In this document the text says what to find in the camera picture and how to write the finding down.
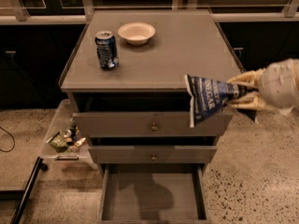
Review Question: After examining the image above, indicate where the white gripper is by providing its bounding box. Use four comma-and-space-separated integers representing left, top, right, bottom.
226, 59, 296, 115

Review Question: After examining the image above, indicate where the white paper bowl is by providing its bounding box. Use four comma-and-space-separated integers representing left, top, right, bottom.
118, 22, 156, 46

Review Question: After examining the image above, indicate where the grey drawer cabinet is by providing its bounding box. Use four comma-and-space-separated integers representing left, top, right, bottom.
57, 8, 251, 224

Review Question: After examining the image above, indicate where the middle grey drawer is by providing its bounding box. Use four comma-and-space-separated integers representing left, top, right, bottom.
89, 146, 217, 164

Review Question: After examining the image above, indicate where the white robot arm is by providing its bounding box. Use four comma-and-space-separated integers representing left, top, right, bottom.
227, 59, 299, 116

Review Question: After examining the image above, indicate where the clear plastic storage bin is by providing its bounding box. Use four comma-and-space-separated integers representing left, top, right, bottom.
40, 99, 96, 169

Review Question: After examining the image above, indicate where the blue chip bag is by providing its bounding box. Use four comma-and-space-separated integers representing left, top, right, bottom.
185, 75, 248, 128

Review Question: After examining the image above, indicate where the blue soda can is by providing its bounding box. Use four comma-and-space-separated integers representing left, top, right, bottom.
95, 31, 119, 70

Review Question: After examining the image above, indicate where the black metal floor rail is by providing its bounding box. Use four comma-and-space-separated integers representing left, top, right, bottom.
10, 157, 43, 224

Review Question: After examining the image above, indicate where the top grey drawer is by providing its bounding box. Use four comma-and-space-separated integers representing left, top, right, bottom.
73, 112, 232, 137

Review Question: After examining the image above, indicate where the black cable on floor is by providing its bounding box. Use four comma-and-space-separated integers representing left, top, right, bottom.
0, 126, 16, 154

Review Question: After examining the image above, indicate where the green snack packet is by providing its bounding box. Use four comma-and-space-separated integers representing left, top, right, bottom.
47, 133, 68, 153

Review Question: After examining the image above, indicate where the bottom grey open drawer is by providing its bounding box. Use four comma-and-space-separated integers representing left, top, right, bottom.
98, 164, 211, 224

